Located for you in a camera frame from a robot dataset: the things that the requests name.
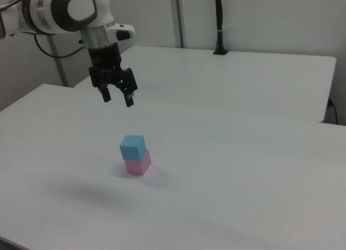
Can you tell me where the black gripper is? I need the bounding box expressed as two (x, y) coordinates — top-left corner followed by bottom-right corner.
(88, 42), (138, 108)

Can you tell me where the blue foam cube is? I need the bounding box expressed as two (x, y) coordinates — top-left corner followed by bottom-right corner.
(119, 134), (147, 162)

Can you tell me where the pink foam cube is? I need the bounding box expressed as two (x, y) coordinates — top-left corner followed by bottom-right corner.
(124, 148), (152, 176)

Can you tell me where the white back table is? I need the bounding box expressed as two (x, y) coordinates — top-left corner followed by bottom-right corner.
(73, 45), (337, 123)

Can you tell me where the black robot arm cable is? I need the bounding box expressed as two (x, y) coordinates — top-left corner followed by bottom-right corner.
(34, 35), (85, 58)

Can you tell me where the black camera stand pole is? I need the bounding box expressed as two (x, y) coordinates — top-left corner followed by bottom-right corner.
(212, 0), (230, 56)

